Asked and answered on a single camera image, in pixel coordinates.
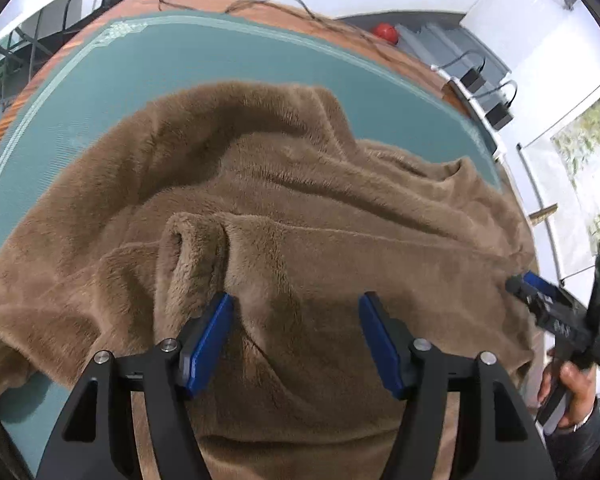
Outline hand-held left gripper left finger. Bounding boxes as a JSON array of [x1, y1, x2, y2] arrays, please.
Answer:
[[35, 291, 234, 480]]

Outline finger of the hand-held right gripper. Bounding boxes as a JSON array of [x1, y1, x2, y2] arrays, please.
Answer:
[[522, 270, 562, 298], [504, 279, 549, 314]]

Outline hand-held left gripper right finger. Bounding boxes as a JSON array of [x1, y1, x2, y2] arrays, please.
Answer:
[[357, 291, 558, 480]]

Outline brown fleece garment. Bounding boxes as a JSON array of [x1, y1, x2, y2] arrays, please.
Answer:
[[0, 80, 544, 480]]

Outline person's right forearm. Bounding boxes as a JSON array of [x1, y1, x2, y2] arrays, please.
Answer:
[[544, 400, 600, 480]]

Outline person's right hand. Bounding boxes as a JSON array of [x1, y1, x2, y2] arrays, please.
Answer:
[[538, 349, 599, 430]]

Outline black power adapter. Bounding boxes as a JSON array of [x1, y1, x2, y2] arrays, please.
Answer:
[[485, 102, 514, 129], [460, 67, 487, 94]]

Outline white power strip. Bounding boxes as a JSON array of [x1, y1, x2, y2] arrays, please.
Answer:
[[430, 62, 506, 162]]

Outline grey box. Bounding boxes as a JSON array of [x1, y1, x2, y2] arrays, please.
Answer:
[[337, 7, 511, 87]]

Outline red ball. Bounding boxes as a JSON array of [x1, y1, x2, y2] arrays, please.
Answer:
[[371, 22, 400, 44]]

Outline glass top table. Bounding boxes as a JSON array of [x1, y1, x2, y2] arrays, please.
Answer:
[[0, 0, 82, 112]]

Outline hanging wall scroll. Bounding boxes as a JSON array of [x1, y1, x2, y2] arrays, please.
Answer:
[[516, 65, 600, 282]]

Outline black adapter cable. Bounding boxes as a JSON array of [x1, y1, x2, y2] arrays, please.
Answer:
[[489, 80, 519, 111], [439, 49, 487, 77]]

